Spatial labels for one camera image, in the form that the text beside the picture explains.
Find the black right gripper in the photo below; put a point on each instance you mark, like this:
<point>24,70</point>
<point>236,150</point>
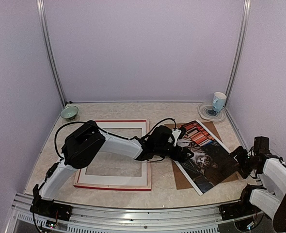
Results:
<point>240,157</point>

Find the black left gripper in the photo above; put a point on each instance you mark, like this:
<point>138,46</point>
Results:
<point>183,154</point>

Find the cat and books photo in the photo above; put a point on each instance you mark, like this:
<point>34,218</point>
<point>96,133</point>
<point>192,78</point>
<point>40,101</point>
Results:
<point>211,163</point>

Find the red wooden picture frame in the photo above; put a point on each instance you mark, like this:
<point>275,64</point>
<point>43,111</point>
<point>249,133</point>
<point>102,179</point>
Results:
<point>147,179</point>

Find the white mat board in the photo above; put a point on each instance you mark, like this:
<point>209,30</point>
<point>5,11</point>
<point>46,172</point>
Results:
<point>114,179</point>

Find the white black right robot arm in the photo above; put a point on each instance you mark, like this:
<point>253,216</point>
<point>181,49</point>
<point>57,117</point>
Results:
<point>270,196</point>

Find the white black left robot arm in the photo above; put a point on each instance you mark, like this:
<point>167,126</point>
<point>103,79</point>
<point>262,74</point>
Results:
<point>82,145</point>

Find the round swirl pattern plate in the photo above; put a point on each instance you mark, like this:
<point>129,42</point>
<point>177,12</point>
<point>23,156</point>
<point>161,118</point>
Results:
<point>206,112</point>

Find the light blue ceramic mug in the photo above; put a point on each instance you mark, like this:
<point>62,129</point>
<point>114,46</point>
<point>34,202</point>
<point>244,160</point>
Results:
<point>219,101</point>

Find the green ceramic bowl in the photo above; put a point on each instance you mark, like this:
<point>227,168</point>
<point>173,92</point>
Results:
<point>69,112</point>

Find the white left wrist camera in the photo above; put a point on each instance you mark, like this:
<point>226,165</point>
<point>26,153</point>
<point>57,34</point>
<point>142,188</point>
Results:
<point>178,134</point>

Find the brown frame backing board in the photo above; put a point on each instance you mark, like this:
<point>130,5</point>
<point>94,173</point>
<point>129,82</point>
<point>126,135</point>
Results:
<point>181,181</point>

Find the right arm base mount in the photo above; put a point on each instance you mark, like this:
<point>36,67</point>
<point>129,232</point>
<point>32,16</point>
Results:
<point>240,208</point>

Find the aluminium enclosure frame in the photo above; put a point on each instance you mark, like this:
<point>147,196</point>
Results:
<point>131,60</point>

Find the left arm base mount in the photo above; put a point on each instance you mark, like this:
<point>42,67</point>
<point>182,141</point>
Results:
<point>51,209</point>

